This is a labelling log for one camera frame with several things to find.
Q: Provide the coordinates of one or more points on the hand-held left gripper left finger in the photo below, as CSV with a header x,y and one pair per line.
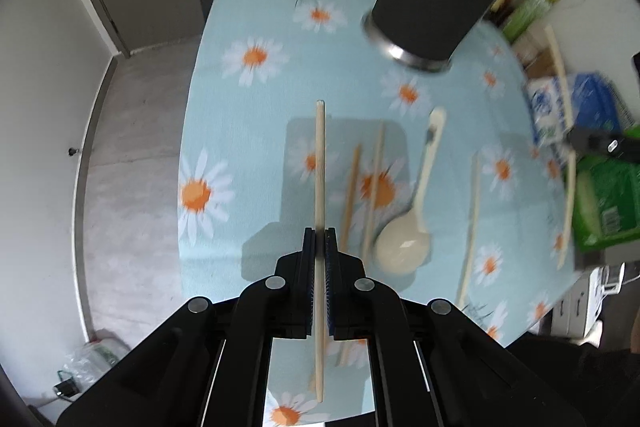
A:
x,y
307,287

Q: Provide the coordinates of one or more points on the grey storage box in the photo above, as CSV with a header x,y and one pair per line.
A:
x,y
585,302

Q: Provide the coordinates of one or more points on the clear plastic bag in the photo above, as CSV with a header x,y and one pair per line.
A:
x,y
97,354

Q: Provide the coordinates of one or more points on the person's dark trousers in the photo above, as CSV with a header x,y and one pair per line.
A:
x,y
575,382

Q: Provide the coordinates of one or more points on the long wooden chopstick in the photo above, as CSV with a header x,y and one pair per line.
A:
x,y
559,62

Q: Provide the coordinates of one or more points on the white ceramic spoon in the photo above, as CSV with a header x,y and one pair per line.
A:
x,y
402,247

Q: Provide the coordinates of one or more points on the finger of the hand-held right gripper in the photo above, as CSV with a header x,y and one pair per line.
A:
x,y
600,142

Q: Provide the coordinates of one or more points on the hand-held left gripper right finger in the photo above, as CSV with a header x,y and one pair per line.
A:
x,y
328,287

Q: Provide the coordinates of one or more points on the white blue salt bag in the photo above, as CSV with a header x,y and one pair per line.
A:
x,y
545,107

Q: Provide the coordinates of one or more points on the green sugar bag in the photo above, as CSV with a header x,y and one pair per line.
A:
x,y
605,202

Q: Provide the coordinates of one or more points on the small black clip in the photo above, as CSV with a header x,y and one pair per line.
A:
x,y
65,388

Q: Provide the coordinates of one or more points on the blue daisy print tablecloth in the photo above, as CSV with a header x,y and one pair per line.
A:
x,y
260,117

